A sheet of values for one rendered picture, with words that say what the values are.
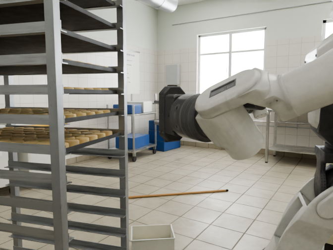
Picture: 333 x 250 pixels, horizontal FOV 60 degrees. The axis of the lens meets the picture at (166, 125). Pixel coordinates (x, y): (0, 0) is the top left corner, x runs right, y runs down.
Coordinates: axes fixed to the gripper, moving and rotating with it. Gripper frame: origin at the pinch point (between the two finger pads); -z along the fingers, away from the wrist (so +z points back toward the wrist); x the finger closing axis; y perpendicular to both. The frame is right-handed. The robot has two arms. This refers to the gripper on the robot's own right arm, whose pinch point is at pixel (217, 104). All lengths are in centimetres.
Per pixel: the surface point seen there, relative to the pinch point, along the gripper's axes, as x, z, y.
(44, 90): 6, -67, 4
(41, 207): -31, -69, 2
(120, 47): 24.0, -34.2, -22.4
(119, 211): -48, -36, -24
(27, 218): -58, -72, -60
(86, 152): -22, -47, -35
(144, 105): -16, 133, -371
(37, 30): 23, -68, 3
